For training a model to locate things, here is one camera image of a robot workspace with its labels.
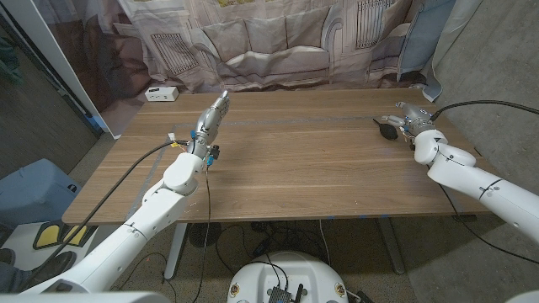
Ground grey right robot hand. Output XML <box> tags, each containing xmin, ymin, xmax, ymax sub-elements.
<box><xmin>381</xmin><ymin>100</ymin><xmax>437</xmax><ymax>138</ymax></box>

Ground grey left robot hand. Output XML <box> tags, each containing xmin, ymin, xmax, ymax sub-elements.
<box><xmin>187</xmin><ymin>89</ymin><xmax>232</xmax><ymax>160</ymax></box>

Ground black rubber air blower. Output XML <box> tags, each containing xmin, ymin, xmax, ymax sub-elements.
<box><xmin>372</xmin><ymin>118</ymin><xmax>399</xmax><ymax>141</ymax></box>

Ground white power strip box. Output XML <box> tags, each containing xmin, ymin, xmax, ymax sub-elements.
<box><xmin>144</xmin><ymin>86</ymin><xmax>179</xmax><ymax>103</ymax></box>

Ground printed sofa backdrop curtain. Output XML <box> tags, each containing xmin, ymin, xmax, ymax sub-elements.
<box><xmin>31</xmin><ymin>0</ymin><xmax>458</xmax><ymax>138</ymax></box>

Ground black round floor fan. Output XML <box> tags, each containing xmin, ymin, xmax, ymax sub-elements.
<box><xmin>188</xmin><ymin>221</ymin><xmax>223</xmax><ymax>248</ymax></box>

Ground grey table leg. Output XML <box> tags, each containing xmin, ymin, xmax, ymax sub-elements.
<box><xmin>376</xmin><ymin>217</ymin><xmax>406</xmax><ymax>275</ymax></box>

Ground black power adapter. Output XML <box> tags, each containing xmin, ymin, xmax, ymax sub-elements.
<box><xmin>252</xmin><ymin>238</ymin><xmax>271</xmax><ymax>258</ymax></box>

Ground white table leg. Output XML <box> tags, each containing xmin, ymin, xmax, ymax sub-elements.
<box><xmin>163</xmin><ymin>222</ymin><xmax>189</xmax><ymax>281</ymax></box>

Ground yellow black foot pedal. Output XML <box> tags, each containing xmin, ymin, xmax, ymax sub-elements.
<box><xmin>62</xmin><ymin>224</ymin><xmax>99</xmax><ymax>247</ymax></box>
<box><xmin>32</xmin><ymin>221</ymin><xmax>65</xmax><ymax>250</ymax></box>

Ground white round robot torso base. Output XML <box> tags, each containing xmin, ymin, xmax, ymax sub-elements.
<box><xmin>227</xmin><ymin>251</ymin><xmax>350</xmax><ymax>303</ymax></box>

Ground white partition panel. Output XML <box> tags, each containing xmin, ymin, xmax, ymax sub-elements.
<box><xmin>2</xmin><ymin>0</ymin><xmax>123</xmax><ymax>140</ymax></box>

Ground black antenna device on torso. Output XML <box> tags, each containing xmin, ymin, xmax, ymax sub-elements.
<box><xmin>266</xmin><ymin>283</ymin><xmax>305</xmax><ymax>303</ymax></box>

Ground blue plastic bin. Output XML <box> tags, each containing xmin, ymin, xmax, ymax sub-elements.
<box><xmin>0</xmin><ymin>157</ymin><xmax>83</xmax><ymax>231</ymax></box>

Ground black plug on floor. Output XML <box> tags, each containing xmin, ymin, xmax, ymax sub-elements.
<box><xmin>345</xmin><ymin>289</ymin><xmax>375</xmax><ymax>303</ymax></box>

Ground white robot chest edge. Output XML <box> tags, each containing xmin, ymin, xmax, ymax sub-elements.
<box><xmin>0</xmin><ymin>291</ymin><xmax>172</xmax><ymax>303</ymax></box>

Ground white floor mat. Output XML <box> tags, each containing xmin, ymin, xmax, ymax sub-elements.
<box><xmin>0</xmin><ymin>219</ymin><xmax>102</xmax><ymax>273</ymax></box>

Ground person leg in blue jeans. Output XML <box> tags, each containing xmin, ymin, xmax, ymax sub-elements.
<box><xmin>0</xmin><ymin>267</ymin><xmax>33</xmax><ymax>295</ymax></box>

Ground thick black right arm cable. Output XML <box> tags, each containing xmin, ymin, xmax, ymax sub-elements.
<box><xmin>429</xmin><ymin>98</ymin><xmax>539</xmax><ymax>123</ymax></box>

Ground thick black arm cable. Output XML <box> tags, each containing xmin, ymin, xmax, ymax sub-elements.
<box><xmin>429</xmin><ymin>98</ymin><xmax>539</xmax><ymax>123</ymax></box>
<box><xmin>24</xmin><ymin>141</ymin><xmax>190</xmax><ymax>287</ymax></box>

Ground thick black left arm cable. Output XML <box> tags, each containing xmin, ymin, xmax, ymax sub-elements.
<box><xmin>24</xmin><ymin>141</ymin><xmax>190</xmax><ymax>287</ymax></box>

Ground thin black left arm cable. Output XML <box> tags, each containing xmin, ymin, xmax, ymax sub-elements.
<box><xmin>191</xmin><ymin>165</ymin><xmax>212</xmax><ymax>303</ymax></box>

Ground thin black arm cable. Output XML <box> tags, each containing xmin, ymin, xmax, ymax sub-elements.
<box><xmin>191</xmin><ymin>165</ymin><xmax>212</xmax><ymax>303</ymax></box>
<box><xmin>436</xmin><ymin>181</ymin><xmax>539</xmax><ymax>266</ymax></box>

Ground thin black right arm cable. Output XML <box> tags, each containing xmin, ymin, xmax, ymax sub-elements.
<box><xmin>436</xmin><ymin>181</ymin><xmax>539</xmax><ymax>266</ymax></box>

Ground tangled black floor cables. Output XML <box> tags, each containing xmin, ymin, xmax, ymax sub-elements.
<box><xmin>214</xmin><ymin>221</ymin><xmax>334</xmax><ymax>274</ymax></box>

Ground thin black floor cable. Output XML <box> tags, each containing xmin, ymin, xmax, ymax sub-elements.
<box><xmin>115</xmin><ymin>252</ymin><xmax>179</xmax><ymax>303</ymax></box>

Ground white floor cable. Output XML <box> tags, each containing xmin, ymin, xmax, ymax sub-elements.
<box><xmin>318</xmin><ymin>219</ymin><xmax>333</xmax><ymax>267</ymax></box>

